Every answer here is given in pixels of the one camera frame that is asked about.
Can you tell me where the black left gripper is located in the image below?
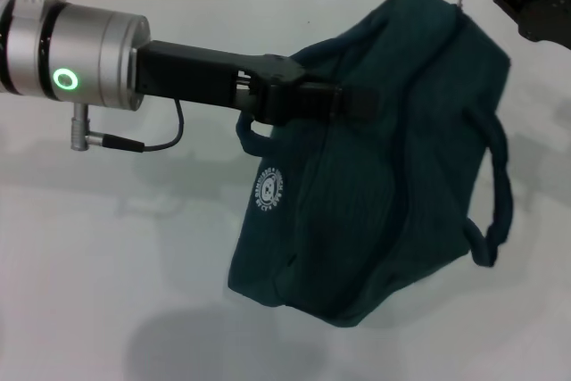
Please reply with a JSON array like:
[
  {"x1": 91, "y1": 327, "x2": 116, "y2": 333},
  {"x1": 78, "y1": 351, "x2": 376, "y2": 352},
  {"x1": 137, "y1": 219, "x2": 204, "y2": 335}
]
[{"x1": 135, "y1": 39, "x2": 381, "y2": 127}]

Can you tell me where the dark left arm cable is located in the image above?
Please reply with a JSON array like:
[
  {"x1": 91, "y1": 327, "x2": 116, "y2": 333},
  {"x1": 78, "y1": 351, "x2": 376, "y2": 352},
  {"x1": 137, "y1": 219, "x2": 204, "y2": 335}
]
[{"x1": 68, "y1": 98, "x2": 186, "y2": 154}]

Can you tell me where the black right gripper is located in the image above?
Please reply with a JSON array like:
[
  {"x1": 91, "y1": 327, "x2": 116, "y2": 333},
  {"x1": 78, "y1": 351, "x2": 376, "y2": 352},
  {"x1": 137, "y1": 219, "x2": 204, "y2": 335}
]
[{"x1": 466, "y1": 0, "x2": 571, "y2": 50}]

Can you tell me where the dark teal insulated lunch bag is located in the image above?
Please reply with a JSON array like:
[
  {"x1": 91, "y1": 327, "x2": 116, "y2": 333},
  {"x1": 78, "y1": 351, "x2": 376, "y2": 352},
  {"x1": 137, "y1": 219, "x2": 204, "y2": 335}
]
[{"x1": 226, "y1": 0, "x2": 515, "y2": 329}]

